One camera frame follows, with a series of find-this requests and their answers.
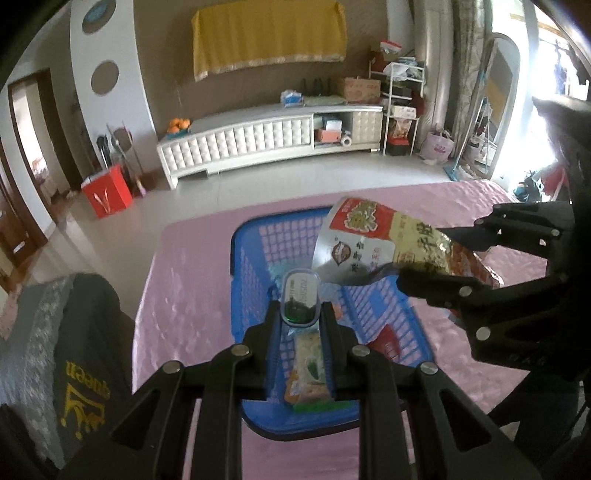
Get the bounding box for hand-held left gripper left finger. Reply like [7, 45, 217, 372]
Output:
[58, 299, 284, 480]

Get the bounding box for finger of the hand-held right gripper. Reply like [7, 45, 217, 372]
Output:
[397, 268, 572, 352]
[436, 202, 574, 260]

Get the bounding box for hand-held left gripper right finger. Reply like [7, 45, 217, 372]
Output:
[320, 301, 544, 480]

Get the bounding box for green white cracker packet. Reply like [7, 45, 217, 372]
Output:
[283, 333, 352, 412]

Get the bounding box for clear plastic snack box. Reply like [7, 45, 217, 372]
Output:
[279, 268, 322, 329]

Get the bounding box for bright red snack packet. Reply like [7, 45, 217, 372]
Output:
[367, 323, 408, 368]

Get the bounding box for clear blue snack packet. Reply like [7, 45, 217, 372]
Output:
[270, 261, 296, 297]

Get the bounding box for blue plastic basket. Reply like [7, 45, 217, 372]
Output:
[229, 206, 436, 439]

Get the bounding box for red cream snack packet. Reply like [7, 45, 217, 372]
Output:
[310, 196, 505, 320]

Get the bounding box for pink bag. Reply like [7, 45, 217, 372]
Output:
[424, 129, 456, 162]

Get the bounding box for standing mirror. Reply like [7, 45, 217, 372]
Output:
[480, 32, 523, 180]

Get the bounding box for patterned curtain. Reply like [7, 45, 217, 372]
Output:
[450, 0, 493, 139]

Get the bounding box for white metal shelf rack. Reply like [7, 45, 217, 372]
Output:
[369, 39, 426, 158]

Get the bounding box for black chair cover yellow print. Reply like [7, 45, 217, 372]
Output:
[46, 272, 136, 468]

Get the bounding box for white tufted tv cabinet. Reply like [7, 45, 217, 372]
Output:
[156, 102, 385, 191]

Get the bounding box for brown cardboard box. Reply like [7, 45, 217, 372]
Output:
[336, 76, 382, 105]

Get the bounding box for red gift box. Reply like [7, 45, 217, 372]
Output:
[81, 165, 135, 220]

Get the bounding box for grey lace cloth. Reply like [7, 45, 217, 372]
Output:
[0, 277, 75, 445]

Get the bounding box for thin metal stand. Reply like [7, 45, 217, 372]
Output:
[95, 121, 142, 186]

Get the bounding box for brown wooden door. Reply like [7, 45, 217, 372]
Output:
[0, 138, 49, 268]

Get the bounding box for yellow hanging cloth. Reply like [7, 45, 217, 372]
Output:
[191, 0, 347, 83]

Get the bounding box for round brown wall disc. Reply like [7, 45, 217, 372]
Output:
[90, 60, 120, 96]

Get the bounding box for round blue wall disc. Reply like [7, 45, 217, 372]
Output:
[83, 0, 116, 22]

